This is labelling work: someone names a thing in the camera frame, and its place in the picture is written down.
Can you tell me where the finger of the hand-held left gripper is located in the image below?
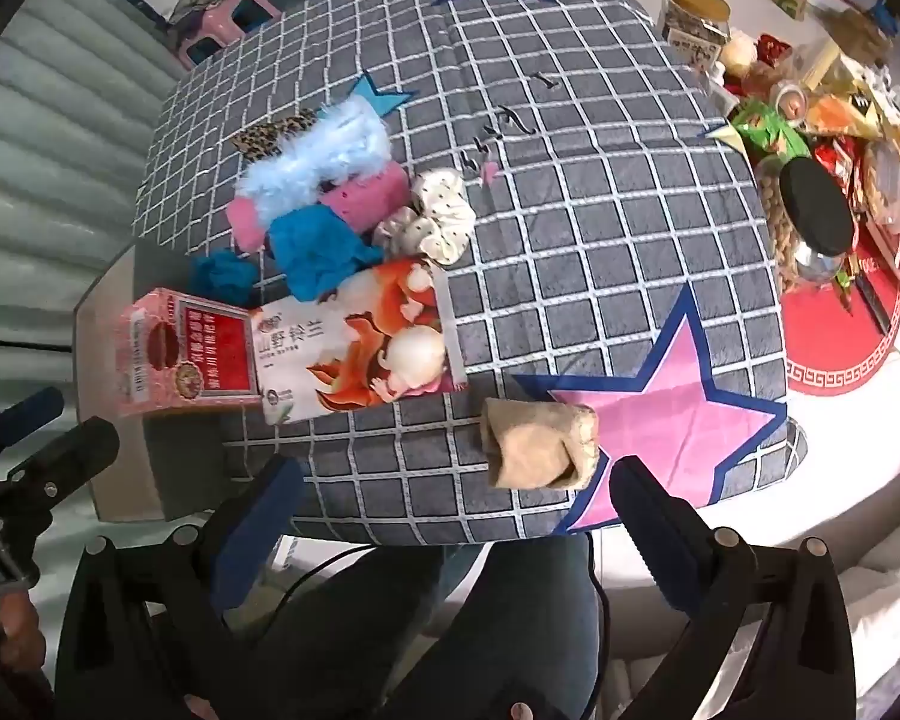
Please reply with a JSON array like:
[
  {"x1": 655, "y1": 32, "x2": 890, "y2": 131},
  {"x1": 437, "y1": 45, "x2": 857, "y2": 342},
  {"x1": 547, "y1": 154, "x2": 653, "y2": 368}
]
[
  {"x1": 0, "y1": 386, "x2": 65, "y2": 458},
  {"x1": 15, "y1": 416, "x2": 121, "y2": 500}
]

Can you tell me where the white cloth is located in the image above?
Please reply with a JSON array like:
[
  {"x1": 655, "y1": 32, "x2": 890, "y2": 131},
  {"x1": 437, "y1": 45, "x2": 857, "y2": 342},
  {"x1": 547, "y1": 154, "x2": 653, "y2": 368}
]
[{"x1": 840, "y1": 562, "x2": 900, "y2": 720}]

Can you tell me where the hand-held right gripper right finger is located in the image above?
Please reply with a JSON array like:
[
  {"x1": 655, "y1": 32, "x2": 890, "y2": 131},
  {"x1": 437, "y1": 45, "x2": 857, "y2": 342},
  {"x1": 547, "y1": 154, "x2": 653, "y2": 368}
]
[{"x1": 607, "y1": 454, "x2": 860, "y2": 720}]

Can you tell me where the grey checked star blanket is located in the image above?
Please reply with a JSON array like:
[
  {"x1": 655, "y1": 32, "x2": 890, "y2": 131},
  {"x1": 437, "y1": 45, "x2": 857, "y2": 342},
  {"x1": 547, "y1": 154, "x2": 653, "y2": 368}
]
[{"x1": 131, "y1": 0, "x2": 807, "y2": 545}]

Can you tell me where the grey storage box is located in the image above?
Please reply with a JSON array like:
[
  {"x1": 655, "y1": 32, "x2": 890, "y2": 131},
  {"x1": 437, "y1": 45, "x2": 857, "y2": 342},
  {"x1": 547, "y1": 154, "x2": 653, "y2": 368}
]
[{"x1": 75, "y1": 247, "x2": 230, "y2": 522}]

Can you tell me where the jar with gold lid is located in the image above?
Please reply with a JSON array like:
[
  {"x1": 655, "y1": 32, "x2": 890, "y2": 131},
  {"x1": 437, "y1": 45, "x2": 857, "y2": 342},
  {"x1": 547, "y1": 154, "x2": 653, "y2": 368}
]
[{"x1": 660, "y1": 0, "x2": 732, "y2": 65}]

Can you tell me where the jar with black lid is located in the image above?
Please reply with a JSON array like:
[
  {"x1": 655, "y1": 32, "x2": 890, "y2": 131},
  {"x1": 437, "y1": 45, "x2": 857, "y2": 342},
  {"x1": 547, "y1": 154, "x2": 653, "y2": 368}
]
[{"x1": 757, "y1": 154, "x2": 860, "y2": 293}]

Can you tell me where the person's left hand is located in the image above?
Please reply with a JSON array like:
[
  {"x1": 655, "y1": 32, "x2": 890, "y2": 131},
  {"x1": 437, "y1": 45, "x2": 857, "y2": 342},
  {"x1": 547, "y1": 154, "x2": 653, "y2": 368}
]
[{"x1": 0, "y1": 589, "x2": 53, "y2": 698}]

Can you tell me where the white carton with fox print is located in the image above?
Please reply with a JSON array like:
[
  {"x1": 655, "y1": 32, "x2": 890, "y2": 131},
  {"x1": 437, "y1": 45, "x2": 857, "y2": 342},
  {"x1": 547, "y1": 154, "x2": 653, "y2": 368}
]
[{"x1": 249, "y1": 259, "x2": 470, "y2": 425}]

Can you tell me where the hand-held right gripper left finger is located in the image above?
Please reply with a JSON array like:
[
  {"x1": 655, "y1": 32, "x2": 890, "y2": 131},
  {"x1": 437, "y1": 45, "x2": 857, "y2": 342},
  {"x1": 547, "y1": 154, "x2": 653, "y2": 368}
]
[{"x1": 52, "y1": 454, "x2": 308, "y2": 720}]

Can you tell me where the leopard print scrunchie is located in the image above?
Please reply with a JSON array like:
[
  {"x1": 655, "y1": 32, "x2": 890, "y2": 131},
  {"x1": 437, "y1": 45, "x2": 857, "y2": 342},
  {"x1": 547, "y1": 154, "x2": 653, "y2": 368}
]
[{"x1": 232, "y1": 109, "x2": 320, "y2": 166}]

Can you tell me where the white polka dot scrunchie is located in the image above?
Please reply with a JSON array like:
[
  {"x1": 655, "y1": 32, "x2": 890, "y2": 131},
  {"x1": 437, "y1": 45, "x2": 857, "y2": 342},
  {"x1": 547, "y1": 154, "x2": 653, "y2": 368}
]
[{"x1": 375, "y1": 169, "x2": 479, "y2": 265}]

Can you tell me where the pink box with red label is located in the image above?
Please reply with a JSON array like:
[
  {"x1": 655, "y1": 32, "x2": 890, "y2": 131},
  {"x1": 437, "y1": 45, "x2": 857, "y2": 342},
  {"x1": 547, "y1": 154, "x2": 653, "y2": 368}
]
[{"x1": 112, "y1": 287, "x2": 263, "y2": 421}]

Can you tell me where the pale green curtain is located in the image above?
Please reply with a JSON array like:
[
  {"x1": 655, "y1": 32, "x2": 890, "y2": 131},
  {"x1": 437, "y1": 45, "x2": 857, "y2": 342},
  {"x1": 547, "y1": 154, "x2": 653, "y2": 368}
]
[{"x1": 0, "y1": 0, "x2": 196, "y2": 421}]

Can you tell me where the red round mat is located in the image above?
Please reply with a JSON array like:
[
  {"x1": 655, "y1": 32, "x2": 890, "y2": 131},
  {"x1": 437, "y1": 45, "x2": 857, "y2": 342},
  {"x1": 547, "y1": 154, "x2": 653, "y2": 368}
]
[{"x1": 780, "y1": 240, "x2": 900, "y2": 395}]

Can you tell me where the pink plastic stool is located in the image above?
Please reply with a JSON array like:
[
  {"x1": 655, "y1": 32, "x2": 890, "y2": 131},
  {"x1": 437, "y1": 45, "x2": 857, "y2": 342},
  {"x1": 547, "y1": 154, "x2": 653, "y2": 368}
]
[{"x1": 176, "y1": 0, "x2": 282, "y2": 65}]

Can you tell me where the pile of snack packets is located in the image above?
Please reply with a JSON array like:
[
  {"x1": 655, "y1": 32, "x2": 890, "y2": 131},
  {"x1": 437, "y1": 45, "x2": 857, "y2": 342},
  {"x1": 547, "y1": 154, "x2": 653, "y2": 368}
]
[{"x1": 712, "y1": 0, "x2": 900, "y2": 241}]

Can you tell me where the beige cloth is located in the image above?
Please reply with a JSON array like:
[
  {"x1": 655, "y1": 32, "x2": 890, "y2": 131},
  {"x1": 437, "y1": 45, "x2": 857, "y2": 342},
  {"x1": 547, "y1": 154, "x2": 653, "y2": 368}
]
[{"x1": 480, "y1": 399, "x2": 599, "y2": 490}]

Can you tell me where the black cable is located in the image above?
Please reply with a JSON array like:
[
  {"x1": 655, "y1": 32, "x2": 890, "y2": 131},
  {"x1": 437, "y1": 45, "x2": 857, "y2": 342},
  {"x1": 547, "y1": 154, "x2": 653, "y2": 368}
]
[{"x1": 270, "y1": 546, "x2": 380, "y2": 605}]

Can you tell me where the pink towel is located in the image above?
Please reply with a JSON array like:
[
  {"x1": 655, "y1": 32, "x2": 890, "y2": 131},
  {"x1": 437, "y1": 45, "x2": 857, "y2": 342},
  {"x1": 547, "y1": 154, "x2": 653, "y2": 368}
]
[
  {"x1": 319, "y1": 165, "x2": 410, "y2": 233},
  {"x1": 227, "y1": 195, "x2": 271, "y2": 252}
]

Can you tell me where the light blue fluffy cloth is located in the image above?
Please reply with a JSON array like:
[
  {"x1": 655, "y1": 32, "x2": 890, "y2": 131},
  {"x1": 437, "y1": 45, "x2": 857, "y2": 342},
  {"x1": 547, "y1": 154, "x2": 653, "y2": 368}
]
[{"x1": 238, "y1": 99, "x2": 391, "y2": 218}]

